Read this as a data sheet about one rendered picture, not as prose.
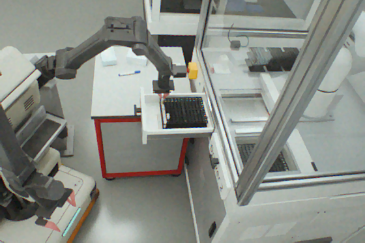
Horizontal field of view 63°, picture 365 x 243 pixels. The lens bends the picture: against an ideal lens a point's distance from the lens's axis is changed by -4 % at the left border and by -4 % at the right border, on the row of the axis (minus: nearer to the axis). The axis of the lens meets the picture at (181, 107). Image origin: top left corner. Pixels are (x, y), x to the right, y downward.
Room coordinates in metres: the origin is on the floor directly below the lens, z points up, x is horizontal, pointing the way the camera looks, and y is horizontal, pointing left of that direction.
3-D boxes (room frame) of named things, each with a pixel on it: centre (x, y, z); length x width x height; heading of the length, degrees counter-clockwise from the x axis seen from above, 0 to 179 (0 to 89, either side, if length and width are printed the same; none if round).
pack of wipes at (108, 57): (1.53, 0.52, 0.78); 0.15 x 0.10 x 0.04; 26
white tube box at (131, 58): (1.56, 0.33, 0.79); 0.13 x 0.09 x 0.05; 90
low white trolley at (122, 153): (1.41, 0.27, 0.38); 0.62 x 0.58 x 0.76; 15
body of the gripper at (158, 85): (1.07, 0.10, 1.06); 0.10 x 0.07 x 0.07; 104
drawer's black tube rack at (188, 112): (1.06, -0.01, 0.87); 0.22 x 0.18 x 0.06; 105
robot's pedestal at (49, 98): (1.33, 0.94, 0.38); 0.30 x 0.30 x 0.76; 18
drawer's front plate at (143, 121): (1.01, 0.18, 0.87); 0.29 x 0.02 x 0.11; 15
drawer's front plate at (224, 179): (0.78, -0.21, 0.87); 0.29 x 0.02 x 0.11; 15
